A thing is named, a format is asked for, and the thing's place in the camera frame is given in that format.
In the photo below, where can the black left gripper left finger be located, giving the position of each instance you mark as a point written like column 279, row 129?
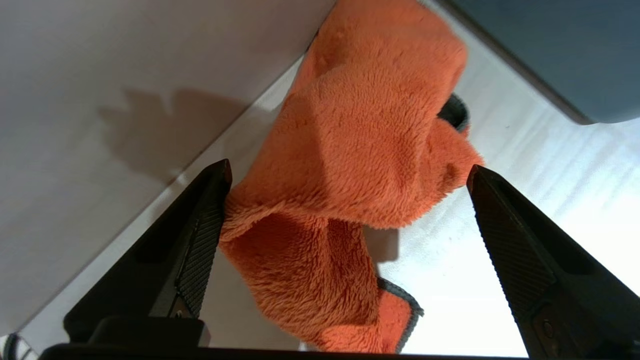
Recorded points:
column 165, row 280

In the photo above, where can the blue-grey tissue box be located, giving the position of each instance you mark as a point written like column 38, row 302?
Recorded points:
column 550, row 50

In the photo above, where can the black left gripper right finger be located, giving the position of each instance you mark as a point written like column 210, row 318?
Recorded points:
column 550, row 290

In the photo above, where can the orange microfibre cloth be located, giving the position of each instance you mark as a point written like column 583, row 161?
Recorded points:
column 350, row 150

